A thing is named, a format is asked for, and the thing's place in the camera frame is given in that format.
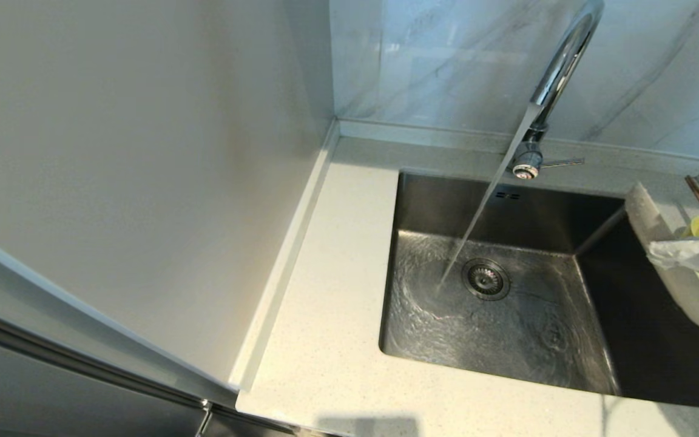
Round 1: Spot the white round plate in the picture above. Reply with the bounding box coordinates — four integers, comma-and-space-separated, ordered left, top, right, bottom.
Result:
624, 182, 699, 334

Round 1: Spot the chrome gooseneck kitchen faucet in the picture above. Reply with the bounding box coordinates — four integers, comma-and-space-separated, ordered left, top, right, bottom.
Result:
510, 0, 605, 181

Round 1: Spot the stainless steel sink basin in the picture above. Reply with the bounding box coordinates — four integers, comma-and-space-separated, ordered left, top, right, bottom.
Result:
379, 170, 699, 411

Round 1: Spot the round metal drain strainer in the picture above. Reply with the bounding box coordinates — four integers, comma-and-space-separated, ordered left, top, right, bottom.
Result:
461, 259, 512, 302

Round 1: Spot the tall glossy grey cabinet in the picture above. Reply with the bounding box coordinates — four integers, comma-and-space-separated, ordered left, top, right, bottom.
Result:
0, 0, 338, 437

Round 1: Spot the long metal cabinet handle rail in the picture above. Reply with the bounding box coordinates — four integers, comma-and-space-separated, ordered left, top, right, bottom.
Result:
0, 296, 302, 437

